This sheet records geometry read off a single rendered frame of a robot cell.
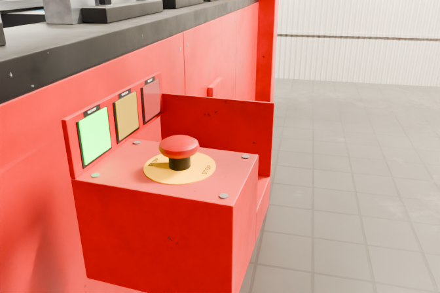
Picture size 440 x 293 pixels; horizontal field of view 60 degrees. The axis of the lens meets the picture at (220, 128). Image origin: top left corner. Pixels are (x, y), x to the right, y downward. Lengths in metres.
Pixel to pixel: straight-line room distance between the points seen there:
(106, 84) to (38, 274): 0.30
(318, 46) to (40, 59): 3.56
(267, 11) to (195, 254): 2.13
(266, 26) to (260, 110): 1.94
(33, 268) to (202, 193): 0.30
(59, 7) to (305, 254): 1.17
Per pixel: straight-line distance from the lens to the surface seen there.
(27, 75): 0.51
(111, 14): 0.81
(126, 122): 0.45
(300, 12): 3.91
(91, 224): 0.40
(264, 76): 2.47
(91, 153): 0.40
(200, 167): 0.38
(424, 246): 1.72
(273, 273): 1.43
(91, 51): 0.62
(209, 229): 0.34
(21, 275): 0.56
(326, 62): 3.98
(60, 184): 0.58
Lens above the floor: 0.96
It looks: 21 degrees down
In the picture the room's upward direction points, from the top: straight up
